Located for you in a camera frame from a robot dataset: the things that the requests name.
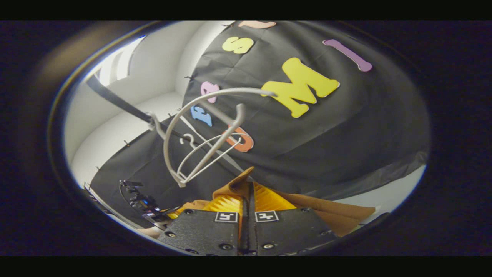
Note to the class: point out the white plastic hanger with tape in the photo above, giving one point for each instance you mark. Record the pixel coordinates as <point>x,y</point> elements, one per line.
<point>240,115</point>

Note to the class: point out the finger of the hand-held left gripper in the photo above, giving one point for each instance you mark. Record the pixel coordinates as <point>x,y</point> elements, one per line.
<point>175,214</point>

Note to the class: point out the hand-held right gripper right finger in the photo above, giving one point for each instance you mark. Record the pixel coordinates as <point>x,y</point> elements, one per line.
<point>292,231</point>

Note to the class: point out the brown jacket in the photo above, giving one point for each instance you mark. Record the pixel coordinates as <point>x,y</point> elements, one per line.
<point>338,219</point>

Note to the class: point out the ceiling light panel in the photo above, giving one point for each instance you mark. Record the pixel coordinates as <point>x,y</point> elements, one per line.
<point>123,61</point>

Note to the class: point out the black clothes rail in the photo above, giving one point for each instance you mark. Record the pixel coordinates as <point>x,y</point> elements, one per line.
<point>115,98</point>

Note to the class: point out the black backdrop cloth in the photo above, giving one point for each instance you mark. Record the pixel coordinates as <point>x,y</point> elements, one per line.
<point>346,134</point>

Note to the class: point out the silver tape wad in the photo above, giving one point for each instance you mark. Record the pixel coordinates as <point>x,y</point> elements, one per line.
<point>155,123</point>

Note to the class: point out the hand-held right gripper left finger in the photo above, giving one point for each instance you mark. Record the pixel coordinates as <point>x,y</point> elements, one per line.
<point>203,234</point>

